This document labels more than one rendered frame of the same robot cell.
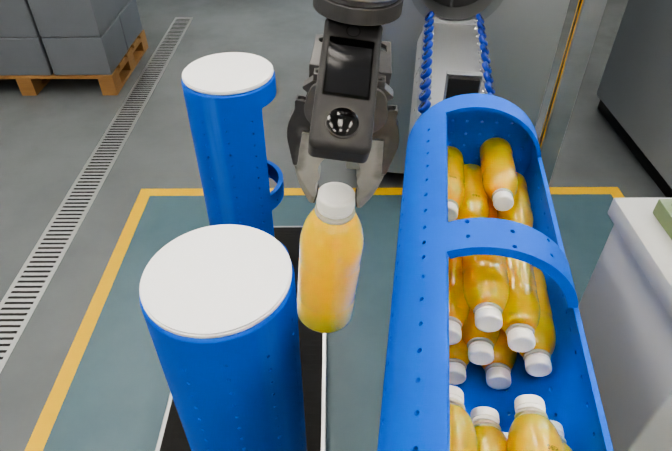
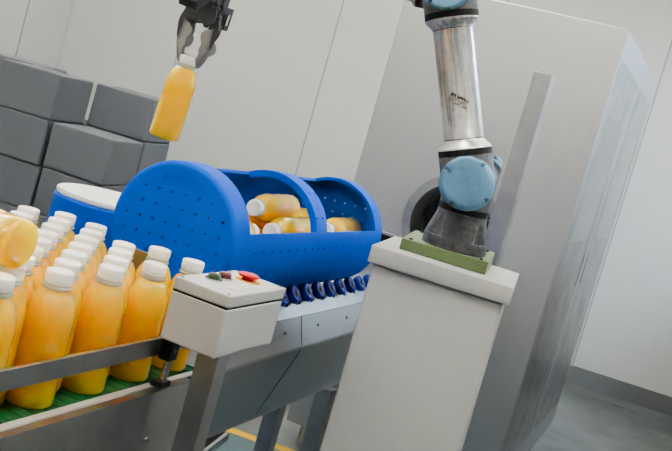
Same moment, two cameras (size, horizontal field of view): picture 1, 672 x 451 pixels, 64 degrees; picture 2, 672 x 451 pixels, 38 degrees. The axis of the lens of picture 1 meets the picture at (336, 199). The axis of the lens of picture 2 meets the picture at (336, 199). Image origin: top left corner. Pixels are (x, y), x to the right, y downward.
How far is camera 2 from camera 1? 1.89 m
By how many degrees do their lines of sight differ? 36
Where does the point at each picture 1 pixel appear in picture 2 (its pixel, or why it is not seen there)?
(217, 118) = not seen: hidden behind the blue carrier
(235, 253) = not seen: hidden behind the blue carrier
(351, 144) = not seen: outside the picture
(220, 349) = (90, 215)
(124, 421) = not seen: outside the picture
